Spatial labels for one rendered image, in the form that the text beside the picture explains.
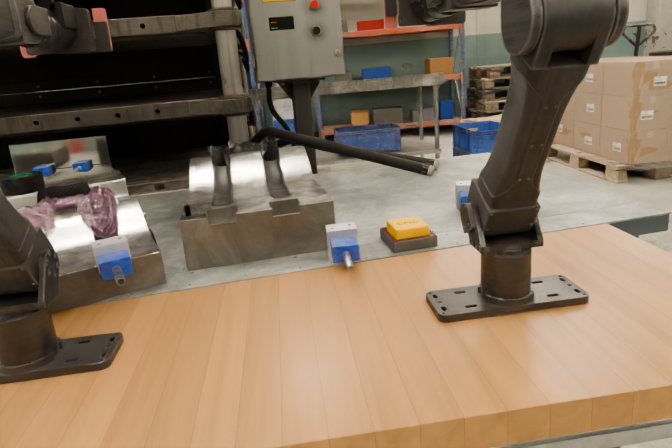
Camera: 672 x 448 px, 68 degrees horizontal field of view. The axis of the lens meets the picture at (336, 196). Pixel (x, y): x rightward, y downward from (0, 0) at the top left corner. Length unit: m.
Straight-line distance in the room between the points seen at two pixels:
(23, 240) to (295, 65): 1.21
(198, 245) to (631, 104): 3.97
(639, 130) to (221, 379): 4.17
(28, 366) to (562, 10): 0.67
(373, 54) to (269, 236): 6.80
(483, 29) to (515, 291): 7.32
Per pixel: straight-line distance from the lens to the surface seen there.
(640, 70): 4.47
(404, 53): 7.64
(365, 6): 7.61
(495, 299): 0.68
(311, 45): 1.71
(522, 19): 0.50
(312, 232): 0.88
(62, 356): 0.71
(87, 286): 0.85
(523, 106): 0.55
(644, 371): 0.62
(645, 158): 4.61
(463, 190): 1.07
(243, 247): 0.87
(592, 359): 0.62
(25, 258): 0.66
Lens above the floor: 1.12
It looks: 15 degrees down
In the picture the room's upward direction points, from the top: 5 degrees counter-clockwise
